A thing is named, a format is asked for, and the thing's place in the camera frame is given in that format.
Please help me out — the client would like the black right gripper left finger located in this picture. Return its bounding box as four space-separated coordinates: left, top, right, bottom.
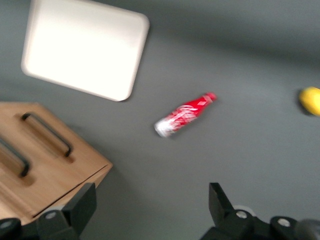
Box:
36 182 98 240

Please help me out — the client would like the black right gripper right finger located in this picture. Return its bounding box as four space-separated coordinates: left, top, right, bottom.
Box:
199 182 273 240

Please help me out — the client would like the wooden drawer with black handle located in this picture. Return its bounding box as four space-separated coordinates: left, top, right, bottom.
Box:
0 101 113 190
0 124 78 221

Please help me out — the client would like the wooden drawer cabinet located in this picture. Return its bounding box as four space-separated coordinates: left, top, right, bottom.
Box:
0 101 114 226

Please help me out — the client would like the red cola bottle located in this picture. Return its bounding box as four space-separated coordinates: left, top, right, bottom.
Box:
153 91 218 139

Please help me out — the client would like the yellow lemon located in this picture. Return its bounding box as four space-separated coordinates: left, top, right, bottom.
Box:
297 86 320 116

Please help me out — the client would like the beige rectangular tray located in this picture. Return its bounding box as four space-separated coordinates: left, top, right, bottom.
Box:
20 0 151 103

